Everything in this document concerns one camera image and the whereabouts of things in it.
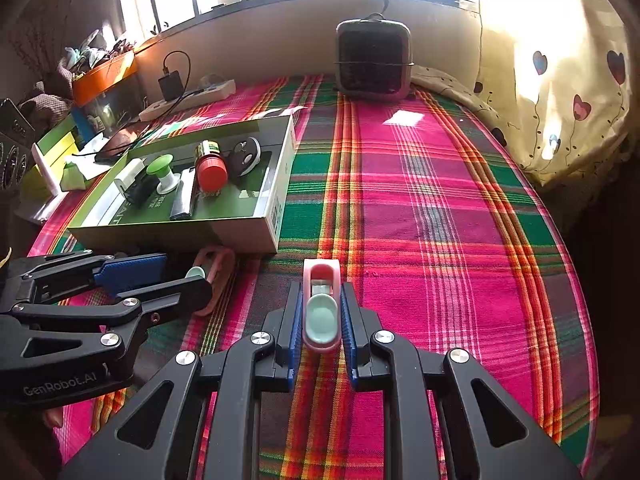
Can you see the silver black lighter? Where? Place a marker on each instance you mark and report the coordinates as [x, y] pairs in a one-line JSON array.
[[182, 200]]

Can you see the cream heart print curtain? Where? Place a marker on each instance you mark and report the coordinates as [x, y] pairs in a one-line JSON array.
[[550, 85]]

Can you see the round black white tape measure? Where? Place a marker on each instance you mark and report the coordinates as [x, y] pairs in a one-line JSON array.
[[245, 157]]

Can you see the checked cloth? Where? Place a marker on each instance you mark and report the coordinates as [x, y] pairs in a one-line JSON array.
[[47, 105]]

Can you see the white plug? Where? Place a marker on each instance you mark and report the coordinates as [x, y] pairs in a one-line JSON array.
[[212, 82]]

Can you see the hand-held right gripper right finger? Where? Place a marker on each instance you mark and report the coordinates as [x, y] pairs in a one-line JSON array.
[[350, 330]]

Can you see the white rectangular case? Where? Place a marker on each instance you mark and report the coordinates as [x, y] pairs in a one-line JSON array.
[[129, 172]]

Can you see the pink green plaid blanket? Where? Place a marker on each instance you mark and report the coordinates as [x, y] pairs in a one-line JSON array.
[[450, 235]]

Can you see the pink mint clip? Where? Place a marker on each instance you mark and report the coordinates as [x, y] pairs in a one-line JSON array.
[[220, 265]]

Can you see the green capped white spool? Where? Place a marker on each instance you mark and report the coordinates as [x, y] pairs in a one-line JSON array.
[[161, 165]]

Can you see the person's left hand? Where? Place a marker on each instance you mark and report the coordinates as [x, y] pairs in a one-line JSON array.
[[52, 417]]

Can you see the blue box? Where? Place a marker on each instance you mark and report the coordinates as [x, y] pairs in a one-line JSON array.
[[84, 125]]

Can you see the green white cardboard box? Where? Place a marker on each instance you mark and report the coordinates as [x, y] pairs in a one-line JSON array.
[[235, 232]]

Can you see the pink mint nail clipper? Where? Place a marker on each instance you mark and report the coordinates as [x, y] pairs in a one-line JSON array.
[[322, 320]]

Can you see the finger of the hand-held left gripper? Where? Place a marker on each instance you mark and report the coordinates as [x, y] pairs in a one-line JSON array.
[[135, 270], [170, 297]]

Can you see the white power strip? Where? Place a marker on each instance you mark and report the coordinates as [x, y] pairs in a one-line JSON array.
[[220, 89]]

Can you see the black smartphone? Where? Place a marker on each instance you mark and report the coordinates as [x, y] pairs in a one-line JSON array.
[[122, 140]]

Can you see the small black plastic case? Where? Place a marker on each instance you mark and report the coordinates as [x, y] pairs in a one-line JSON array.
[[145, 191]]

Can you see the brown medicine bottle red cap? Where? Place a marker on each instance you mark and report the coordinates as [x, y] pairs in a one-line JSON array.
[[211, 172]]

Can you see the grey desktop fan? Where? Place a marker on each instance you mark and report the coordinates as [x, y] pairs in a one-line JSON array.
[[372, 55]]

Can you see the black charger adapter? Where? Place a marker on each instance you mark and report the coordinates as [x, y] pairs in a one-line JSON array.
[[171, 86]]

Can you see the orange box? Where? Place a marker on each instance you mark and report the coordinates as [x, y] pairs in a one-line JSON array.
[[102, 77]]

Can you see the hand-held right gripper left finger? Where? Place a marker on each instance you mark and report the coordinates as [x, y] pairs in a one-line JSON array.
[[295, 320]]

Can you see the green yellow box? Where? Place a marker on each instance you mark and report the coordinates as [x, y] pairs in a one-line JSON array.
[[55, 140]]

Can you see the white plastic stand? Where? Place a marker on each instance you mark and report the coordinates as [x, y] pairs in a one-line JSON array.
[[47, 170]]

